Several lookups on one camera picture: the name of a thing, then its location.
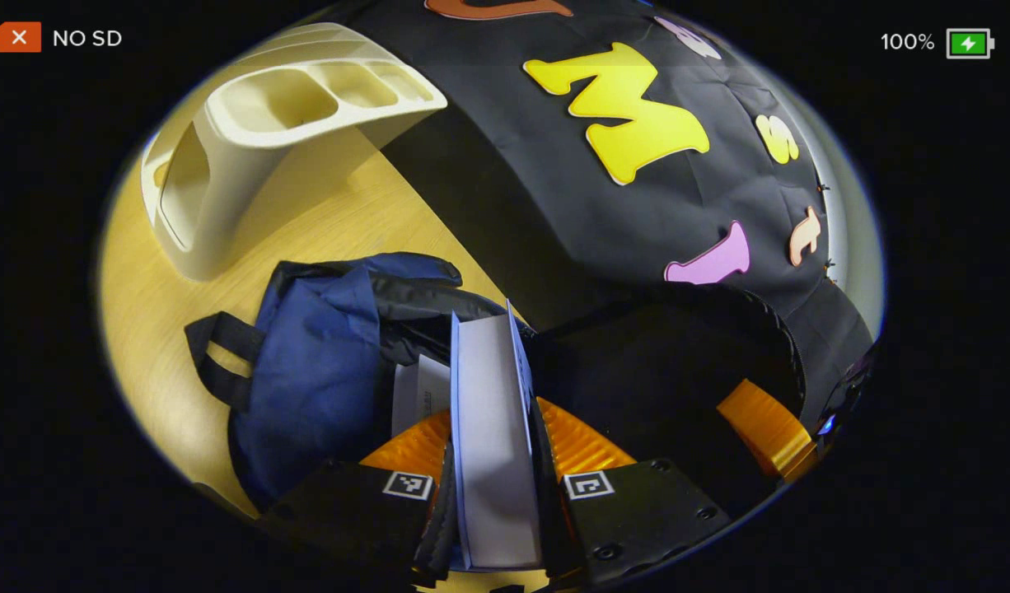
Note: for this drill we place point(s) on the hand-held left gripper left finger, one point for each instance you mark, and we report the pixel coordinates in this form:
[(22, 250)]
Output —
[(348, 511)]

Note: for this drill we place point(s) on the white plastic bookshelf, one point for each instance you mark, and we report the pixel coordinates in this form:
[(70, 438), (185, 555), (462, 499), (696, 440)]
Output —
[(225, 165)]

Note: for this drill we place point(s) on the black backdrop cloth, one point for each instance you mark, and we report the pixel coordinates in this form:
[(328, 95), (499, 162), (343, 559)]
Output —
[(513, 189)]

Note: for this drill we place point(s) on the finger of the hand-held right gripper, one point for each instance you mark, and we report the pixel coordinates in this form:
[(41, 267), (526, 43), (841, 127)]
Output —
[(769, 428)]

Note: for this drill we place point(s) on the blue-grey book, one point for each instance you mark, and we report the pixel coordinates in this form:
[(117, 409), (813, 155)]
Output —
[(493, 428)]

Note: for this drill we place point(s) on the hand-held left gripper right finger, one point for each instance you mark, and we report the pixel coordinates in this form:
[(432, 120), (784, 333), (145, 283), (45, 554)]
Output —
[(637, 511)]

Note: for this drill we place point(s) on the blue schoolbag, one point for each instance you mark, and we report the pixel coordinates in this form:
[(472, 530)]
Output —
[(315, 371)]

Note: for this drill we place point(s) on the white book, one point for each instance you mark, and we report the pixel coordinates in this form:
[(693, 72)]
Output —
[(423, 395)]

